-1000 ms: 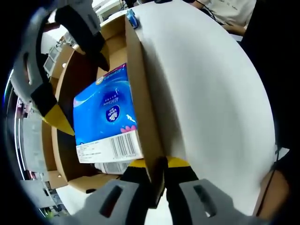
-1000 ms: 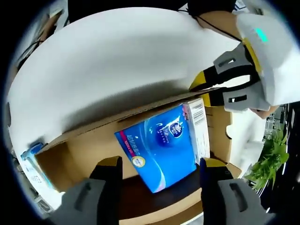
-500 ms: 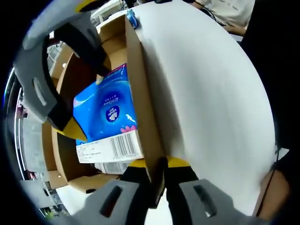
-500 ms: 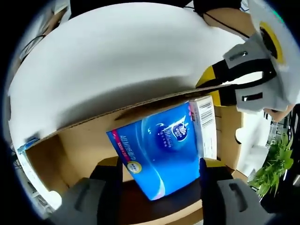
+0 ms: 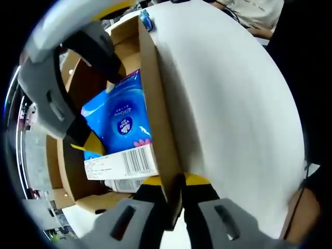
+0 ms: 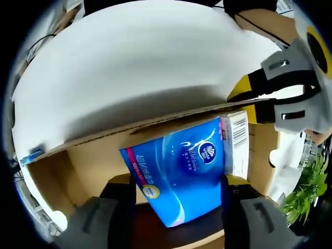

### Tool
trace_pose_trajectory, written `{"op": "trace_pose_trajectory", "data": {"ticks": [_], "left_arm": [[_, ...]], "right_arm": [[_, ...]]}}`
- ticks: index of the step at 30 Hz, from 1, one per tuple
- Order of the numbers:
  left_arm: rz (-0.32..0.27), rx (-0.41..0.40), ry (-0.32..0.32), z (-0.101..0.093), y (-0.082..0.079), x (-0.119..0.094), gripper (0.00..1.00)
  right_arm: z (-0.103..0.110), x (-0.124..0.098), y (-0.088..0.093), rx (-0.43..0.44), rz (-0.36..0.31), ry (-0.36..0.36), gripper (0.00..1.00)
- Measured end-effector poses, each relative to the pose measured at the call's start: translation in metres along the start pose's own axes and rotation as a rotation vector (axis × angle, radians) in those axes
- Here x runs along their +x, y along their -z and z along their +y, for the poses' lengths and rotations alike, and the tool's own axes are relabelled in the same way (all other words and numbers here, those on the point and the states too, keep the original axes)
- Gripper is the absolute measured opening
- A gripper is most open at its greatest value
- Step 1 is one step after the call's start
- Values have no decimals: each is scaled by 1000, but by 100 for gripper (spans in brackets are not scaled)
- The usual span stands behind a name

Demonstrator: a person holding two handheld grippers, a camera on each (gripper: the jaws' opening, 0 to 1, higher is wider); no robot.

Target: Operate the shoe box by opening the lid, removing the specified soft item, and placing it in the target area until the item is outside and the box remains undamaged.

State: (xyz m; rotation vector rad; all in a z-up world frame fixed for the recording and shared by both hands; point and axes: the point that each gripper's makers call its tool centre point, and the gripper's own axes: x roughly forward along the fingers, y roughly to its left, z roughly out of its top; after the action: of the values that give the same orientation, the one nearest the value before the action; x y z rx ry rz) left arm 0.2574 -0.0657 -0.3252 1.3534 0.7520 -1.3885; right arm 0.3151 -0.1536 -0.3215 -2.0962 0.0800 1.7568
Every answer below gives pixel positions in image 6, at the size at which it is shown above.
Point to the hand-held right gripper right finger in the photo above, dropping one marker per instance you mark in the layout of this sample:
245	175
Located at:
238	207

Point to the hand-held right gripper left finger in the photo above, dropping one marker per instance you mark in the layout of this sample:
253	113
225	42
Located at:
116	207

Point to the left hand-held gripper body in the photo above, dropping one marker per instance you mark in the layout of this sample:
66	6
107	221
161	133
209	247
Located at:
306	28

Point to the brown cardboard shoe box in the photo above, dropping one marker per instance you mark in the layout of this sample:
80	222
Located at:
90	166

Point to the white barcode carton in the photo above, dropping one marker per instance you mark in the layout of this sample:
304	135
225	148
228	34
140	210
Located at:
237	155

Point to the blue soft tissue pack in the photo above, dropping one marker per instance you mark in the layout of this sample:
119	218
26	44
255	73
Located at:
176	176

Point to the potted green plant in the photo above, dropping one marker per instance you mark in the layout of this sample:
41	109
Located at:
306	197

